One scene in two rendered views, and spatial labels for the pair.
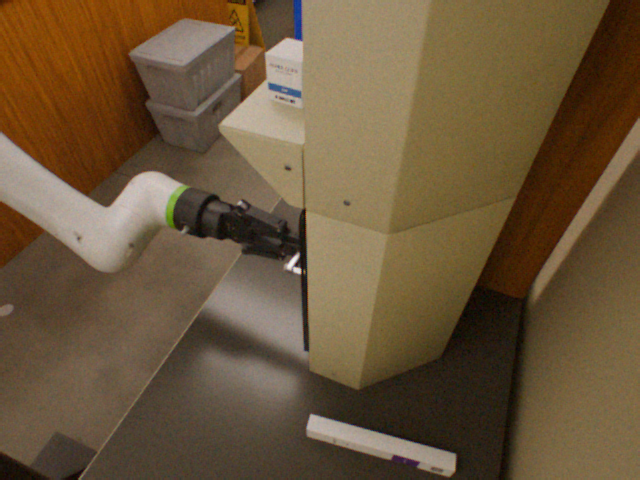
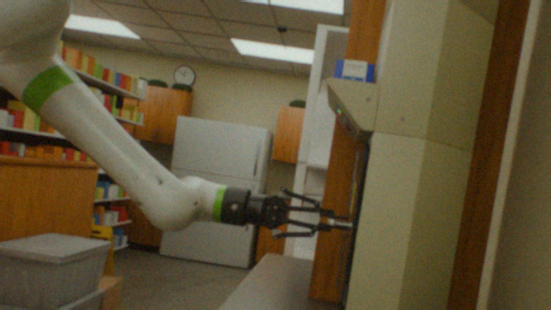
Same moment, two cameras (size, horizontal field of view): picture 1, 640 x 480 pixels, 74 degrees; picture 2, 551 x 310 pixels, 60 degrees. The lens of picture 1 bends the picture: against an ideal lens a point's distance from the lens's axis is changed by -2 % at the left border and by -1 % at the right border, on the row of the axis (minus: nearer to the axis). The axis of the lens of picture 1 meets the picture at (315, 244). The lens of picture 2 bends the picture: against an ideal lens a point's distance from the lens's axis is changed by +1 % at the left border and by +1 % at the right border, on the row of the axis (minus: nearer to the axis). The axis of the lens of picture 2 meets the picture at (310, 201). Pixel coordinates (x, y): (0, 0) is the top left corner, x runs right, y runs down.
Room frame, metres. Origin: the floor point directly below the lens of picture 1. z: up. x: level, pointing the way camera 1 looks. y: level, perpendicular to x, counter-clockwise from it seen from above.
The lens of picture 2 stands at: (-0.50, 0.48, 1.30)
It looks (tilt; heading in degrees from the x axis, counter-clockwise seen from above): 3 degrees down; 339
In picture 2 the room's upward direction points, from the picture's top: 9 degrees clockwise
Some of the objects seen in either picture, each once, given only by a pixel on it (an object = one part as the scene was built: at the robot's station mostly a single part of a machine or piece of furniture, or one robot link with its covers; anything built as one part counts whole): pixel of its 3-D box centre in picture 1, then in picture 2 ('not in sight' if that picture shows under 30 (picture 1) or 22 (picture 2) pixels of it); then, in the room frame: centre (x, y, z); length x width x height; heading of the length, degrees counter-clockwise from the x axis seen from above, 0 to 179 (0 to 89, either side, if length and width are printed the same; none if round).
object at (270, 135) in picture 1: (313, 107); (348, 114); (0.57, 0.00, 1.46); 0.32 x 0.12 x 0.10; 157
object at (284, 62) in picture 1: (294, 73); (354, 76); (0.51, 0.03, 1.54); 0.05 x 0.05 x 0.06; 61
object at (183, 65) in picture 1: (189, 64); (54, 269); (2.73, 0.82, 0.49); 0.60 x 0.42 x 0.33; 157
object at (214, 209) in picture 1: (231, 224); (268, 211); (0.58, 0.16, 1.20); 0.09 x 0.07 x 0.08; 67
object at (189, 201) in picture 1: (198, 214); (238, 206); (0.61, 0.23, 1.20); 0.12 x 0.06 x 0.09; 157
